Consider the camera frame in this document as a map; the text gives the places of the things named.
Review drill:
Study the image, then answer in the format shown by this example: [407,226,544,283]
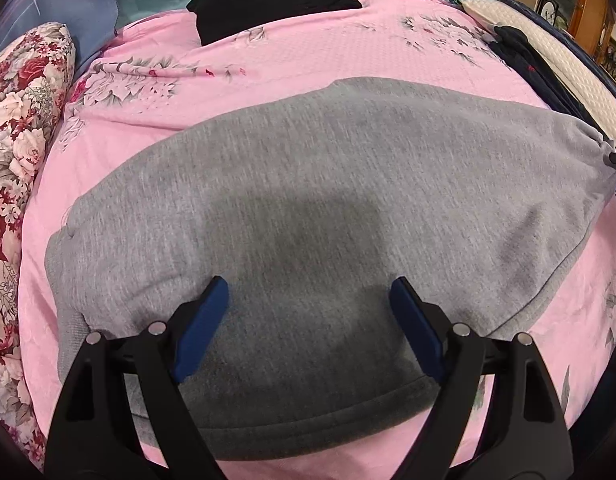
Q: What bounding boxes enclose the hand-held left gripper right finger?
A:
[389,276,575,480]

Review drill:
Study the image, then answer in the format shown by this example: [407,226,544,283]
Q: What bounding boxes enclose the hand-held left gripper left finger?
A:
[44,275,230,480]

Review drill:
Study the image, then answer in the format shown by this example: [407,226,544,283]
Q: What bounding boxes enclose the grey sweatshirt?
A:
[44,76,616,461]

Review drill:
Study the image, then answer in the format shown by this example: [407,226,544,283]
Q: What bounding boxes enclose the navy garment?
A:
[488,25,604,126]

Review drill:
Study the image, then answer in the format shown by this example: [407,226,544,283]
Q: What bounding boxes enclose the red floral pillow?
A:
[0,21,78,471]

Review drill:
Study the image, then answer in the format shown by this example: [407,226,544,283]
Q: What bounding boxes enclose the pink floral bed sheet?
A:
[15,0,616,480]

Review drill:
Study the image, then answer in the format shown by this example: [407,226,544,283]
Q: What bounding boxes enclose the blue plaid pillow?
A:
[0,0,120,66]

